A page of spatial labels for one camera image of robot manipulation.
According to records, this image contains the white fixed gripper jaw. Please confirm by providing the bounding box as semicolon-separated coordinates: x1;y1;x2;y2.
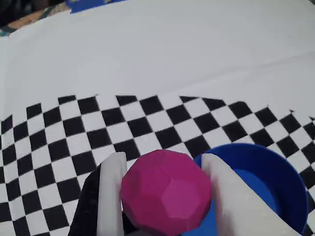
201;153;307;236

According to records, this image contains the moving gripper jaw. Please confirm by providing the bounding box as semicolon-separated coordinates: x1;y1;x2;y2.
67;151;138;236

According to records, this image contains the pink faceted ball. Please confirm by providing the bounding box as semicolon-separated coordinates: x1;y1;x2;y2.
120;149;213;234

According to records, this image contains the blue round box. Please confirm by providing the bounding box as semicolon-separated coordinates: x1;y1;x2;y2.
183;143;310;236

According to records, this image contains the checkered white paper sheet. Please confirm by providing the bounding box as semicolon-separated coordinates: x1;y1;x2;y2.
0;0;315;236

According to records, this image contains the blue tape strip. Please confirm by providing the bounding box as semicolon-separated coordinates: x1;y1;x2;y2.
65;0;130;15

